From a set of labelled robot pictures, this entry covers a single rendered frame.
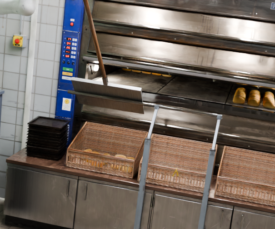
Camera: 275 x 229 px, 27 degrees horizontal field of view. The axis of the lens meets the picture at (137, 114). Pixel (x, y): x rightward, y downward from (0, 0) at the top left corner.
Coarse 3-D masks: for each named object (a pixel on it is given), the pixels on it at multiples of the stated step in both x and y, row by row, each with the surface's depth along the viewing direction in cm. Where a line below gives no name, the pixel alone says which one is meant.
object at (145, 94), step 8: (144, 96) 475; (152, 96) 473; (160, 96) 472; (168, 96) 470; (176, 96) 473; (192, 104) 467; (200, 104) 466; (208, 104) 464; (216, 104) 463; (224, 104) 465; (240, 112) 460; (248, 112) 459; (256, 112) 457; (264, 112) 456; (272, 112) 455
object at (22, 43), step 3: (15, 36) 481; (18, 36) 481; (21, 36) 480; (24, 36) 481; (24, 39) 482; (12, 42) 483; (21, 42) 481; (24, 42) 483; (12, 45) 484; (15, 45) 483; (18, 45) 482; (21, 45) 482; (24, 45) 484
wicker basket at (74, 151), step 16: (96, 128) 487; (112, 128) 485; (80, 144) 481; (96, 144) 486; (112, 144) 484; (128, 144) 481; (80, 160) 447; (96, 160) 444; (112, 160) 441; (128, 160) 438; (128, 176) 441
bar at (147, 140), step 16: (96, 96) 444; (192, 112) 430; (208, 112) 428; (144, 144) 420; (144, 160) 422; (208, 160) 412; (144, 176) 424; (208, 176) 414; (144, 192) 431; (208, 192) 416
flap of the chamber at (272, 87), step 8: (112, 64) 467; (120, 64) 459; (128, 64) 457; (136, 64) 456; (160, 72) 471; (168, 72) 455; (176, 72) 450; (184, 72) 449; (216, 80) 459; (224, 80) 445; (232, 80) 442; (240, 80) 441; (272, 88) 443
